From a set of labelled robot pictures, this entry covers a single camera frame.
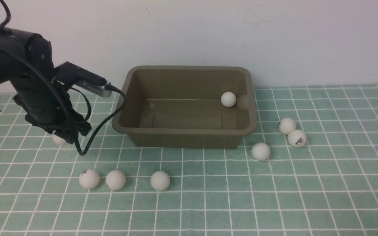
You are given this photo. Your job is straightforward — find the white ball with logo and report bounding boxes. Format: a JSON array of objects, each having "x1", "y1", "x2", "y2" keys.
[
  {"x1": 287, "y1": 129, "x2": 307, "y2": 148},
  {"x1": 78, "y1": 169, "x2": 100, "y2": 189}
]

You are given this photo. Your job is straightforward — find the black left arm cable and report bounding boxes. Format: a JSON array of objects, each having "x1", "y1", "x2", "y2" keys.
[{"x1": 0, "y1": 0, "x2": 127, "y2": 156}]

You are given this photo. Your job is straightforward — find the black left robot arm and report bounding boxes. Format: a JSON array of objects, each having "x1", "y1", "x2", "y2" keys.
[{"x1": 0, "y1": 28, "x2": 91, "y2": 144}]

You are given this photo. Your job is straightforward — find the olive green plastic bin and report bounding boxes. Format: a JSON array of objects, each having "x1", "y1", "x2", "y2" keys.
[{"x1": 111, "y1": 66, "x2": 258, "y2": 149}]

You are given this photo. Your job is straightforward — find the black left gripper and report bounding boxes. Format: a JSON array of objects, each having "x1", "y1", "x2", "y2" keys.
[{"x1": 14, "y1": 84, "x2": 92, "y2": 144}]

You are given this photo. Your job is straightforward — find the green checked tablecloth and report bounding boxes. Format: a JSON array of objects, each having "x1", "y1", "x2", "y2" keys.
[{"x1": 0, "y1": 85, "x2": 378, "y2": 236}]

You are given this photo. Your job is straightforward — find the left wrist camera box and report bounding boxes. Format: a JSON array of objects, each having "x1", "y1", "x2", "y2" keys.
[{"x1": 54, "y1": 62, "x2": 112, "y2": 98}]

